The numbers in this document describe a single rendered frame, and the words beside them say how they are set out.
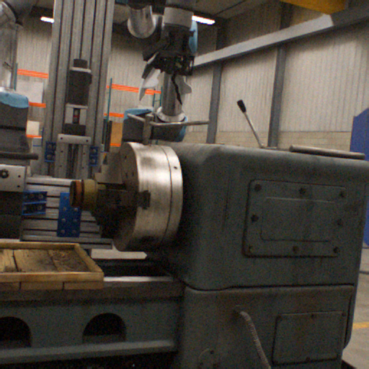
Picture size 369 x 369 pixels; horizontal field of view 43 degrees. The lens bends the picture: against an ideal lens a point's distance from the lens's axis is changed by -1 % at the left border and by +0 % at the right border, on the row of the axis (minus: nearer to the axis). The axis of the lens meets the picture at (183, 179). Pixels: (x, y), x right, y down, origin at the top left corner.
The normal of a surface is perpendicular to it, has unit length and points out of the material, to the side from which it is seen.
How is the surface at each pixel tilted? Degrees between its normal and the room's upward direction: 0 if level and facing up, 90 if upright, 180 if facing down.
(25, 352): 52
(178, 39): 93
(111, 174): 56
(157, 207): 93
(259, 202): 90
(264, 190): 90
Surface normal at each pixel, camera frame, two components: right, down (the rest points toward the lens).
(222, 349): 0.39, 0.09
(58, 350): 0.36, -0.54
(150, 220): 0.36, 0.33
